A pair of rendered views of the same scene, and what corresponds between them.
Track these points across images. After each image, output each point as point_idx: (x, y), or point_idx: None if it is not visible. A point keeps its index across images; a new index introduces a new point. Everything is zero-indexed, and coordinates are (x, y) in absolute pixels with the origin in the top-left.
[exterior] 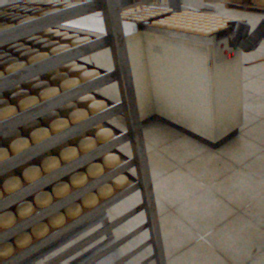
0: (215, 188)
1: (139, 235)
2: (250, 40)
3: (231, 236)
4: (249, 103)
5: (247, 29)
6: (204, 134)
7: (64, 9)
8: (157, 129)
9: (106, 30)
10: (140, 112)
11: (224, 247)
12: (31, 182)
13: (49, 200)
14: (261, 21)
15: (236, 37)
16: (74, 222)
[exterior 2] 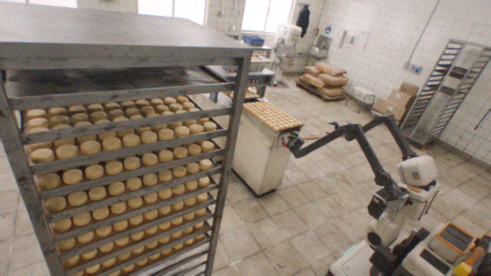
0: (250, 228)
1: (192, 250)
2: (301, 151)
3: (253, 268)
4: (288, 170)
5: (302, 144)
6: (253, 186)
7: (204, 153)
8: None
9: (222, 165)
10: (215, 157)
11: (246, 275)
12: (151, 236)
13: (155, 244)
14: (312, 142)
15: (292, 146)
16: (166, 258)
